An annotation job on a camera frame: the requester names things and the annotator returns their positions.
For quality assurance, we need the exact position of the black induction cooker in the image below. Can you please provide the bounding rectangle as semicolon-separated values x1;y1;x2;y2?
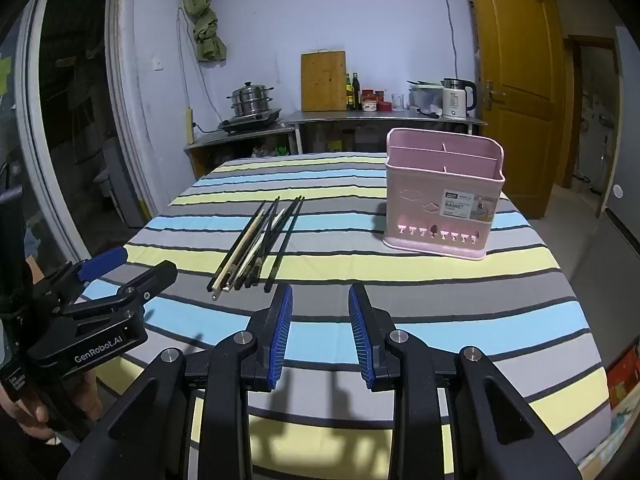
217;107;285;135

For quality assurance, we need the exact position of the green hanging cloth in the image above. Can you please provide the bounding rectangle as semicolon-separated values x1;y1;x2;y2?
181;0;228;63

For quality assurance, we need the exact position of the pink plastic utensil basket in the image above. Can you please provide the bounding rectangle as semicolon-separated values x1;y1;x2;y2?
382;127;507;262

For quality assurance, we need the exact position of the yellow wooden door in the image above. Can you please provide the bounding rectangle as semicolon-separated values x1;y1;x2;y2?
465;0;566;218

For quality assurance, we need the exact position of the low steel side table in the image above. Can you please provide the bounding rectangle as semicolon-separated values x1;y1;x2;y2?
182;125;301;178

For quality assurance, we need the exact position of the orange cardboard box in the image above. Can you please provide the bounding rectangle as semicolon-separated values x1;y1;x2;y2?
606;340;640;411

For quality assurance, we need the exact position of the black wall cable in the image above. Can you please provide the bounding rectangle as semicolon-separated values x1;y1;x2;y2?
436;0;478;81

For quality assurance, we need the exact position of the steel kitchen table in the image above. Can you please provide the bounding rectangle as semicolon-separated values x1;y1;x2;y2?
280;109;488;156

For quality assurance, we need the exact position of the pile of mixed chopsticks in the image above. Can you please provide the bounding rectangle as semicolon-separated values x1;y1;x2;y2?
206;195;306;302

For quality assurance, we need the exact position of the person's left hand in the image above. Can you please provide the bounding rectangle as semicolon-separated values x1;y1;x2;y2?
0;369;104;444

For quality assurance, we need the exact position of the white sliding door frame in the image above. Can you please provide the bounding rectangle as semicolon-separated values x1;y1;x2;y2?
12;0;93;266

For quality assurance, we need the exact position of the white electric kettle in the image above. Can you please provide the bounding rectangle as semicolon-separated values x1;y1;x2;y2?
441;78;477;120

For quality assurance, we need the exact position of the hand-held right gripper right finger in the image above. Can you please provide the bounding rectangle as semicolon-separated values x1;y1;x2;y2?
348;282;583;480

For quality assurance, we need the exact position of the steel steamer pot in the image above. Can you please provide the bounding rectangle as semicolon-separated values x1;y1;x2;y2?
226;81;275;117

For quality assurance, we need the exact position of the grey refrigerator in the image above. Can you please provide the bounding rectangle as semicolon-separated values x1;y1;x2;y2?
595;25;640;261

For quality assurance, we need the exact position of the wooden cutting board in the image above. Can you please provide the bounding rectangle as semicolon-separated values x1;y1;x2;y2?
300;50;348;113

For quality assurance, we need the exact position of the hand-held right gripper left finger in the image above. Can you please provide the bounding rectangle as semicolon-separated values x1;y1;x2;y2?
57;282;294;480

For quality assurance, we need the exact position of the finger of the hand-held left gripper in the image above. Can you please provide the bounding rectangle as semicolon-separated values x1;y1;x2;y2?
61;260;177;319
35;246;129;307

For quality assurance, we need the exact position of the striped tablecloth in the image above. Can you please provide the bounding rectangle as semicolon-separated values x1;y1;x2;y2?
80;151;613;480

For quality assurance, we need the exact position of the clear plastic container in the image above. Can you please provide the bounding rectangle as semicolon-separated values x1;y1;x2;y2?
407;80;445;115

